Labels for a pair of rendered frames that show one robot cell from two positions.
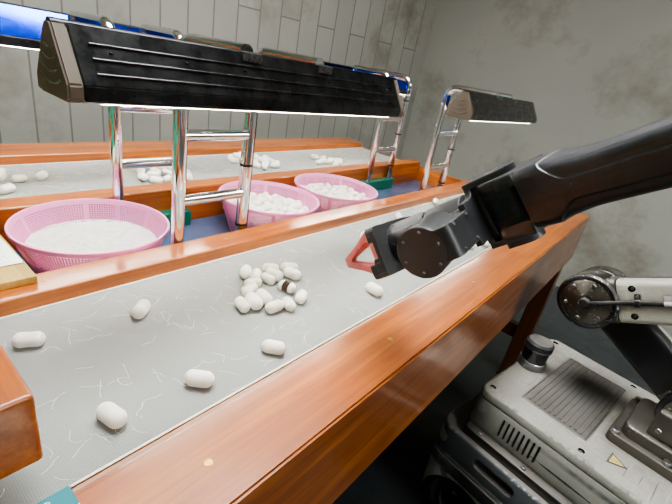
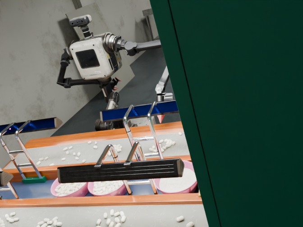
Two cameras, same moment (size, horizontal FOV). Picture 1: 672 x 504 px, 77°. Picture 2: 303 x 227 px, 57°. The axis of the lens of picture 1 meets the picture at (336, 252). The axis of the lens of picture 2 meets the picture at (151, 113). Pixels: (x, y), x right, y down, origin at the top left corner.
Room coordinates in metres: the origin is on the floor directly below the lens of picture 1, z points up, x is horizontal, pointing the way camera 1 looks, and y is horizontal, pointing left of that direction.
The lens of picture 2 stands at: (1.05, 1.66, 1.82)
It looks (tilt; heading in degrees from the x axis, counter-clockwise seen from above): 27 degrees down; 255
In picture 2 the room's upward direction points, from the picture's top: 17 degrees counter-clockwise
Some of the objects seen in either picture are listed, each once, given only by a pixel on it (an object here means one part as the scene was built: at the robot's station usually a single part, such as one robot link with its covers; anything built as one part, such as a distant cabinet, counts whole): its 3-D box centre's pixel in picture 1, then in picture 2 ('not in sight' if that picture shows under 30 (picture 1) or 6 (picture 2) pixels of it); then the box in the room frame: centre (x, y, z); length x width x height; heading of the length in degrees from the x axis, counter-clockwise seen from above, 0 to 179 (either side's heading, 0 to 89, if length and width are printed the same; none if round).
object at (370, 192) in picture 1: (334, 199); (73, 186); (1.29, 0.04, 0.72); 0.27 x 0.27 x 0.10
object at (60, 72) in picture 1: (281, 83); (145, 109); (0.68, 0.13, 1.08); 0.62 x 0.08 x 0.07; 144
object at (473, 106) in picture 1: (500, 108); (23, 126); (1.47, -0.43, 1.08); 0.62 x 0.08 x 0.07; 144
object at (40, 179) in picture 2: (462, 156); (27, 152); (1.52, -0.37, 0.90); 0.20 x 0.19 x 0.45; 144
